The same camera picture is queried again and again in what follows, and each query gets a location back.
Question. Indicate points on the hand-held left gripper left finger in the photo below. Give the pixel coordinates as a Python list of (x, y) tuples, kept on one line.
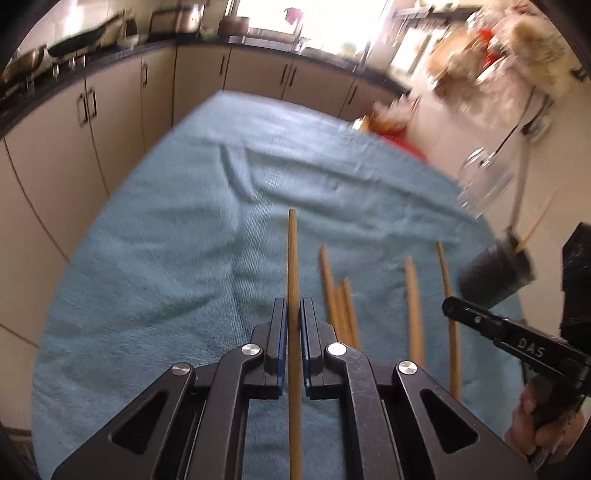
[(278, 350)]

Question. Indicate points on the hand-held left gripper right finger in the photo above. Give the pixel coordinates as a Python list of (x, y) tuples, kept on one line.
[(305, 350)]

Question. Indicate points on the steel cooking pot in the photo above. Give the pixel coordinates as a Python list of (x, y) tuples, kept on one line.
[(25, 62)]

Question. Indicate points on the beige kitchen cabinets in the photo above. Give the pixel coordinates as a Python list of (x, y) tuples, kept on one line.
[(115, 120)]

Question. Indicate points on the wooden chopstick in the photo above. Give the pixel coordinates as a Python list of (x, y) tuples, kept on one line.
[(413, 309), (342, 314), (293, 258), (448, 314), (351, 314), (328, 290)]

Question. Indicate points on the blue towel cloth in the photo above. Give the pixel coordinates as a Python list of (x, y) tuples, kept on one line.
[(184, 230)]

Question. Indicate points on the hanging plastic bags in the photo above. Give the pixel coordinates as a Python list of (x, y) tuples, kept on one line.
[(521, 50)]

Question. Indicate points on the black wok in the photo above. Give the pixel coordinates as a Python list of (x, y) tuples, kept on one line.
[(78, 39)]

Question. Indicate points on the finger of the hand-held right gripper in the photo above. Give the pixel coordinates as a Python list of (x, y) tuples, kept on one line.
[(471, 316)]

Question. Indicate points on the white bowl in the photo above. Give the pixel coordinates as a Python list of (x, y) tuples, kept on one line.
[(128, 41)]

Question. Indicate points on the steel bread box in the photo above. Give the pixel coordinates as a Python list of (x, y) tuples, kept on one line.
[(178, 18)]

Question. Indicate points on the black kitchen countertop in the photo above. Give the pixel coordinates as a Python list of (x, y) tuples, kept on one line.
[(115, 57)]

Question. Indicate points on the clear bag of yellow snacks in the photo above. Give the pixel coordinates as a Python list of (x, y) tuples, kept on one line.
[(392, 117)]

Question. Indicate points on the red plastic basin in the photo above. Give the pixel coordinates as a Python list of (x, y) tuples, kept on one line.
[(406, 146)]

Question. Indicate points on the chopsticks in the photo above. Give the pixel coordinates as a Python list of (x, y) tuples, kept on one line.
[(535, 226)]

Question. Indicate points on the brown clay pot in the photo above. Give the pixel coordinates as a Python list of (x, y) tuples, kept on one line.
[(234, 26)]

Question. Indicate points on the green container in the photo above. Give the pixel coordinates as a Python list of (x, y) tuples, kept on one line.
[(348, 48)]

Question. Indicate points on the kitchen window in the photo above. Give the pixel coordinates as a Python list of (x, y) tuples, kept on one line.
[(323, 23)]

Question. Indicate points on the pink hanging cloth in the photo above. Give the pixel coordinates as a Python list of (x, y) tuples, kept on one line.
[(292, 14)]

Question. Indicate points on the black cylindrical utensil holder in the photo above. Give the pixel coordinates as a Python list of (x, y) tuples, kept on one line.
[(498, 277)]

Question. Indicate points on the transparent plastic object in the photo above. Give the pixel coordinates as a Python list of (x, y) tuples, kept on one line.
[(485, 184)]

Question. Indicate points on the person's right hand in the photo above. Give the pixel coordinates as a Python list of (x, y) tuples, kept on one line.
[(526, 434)]

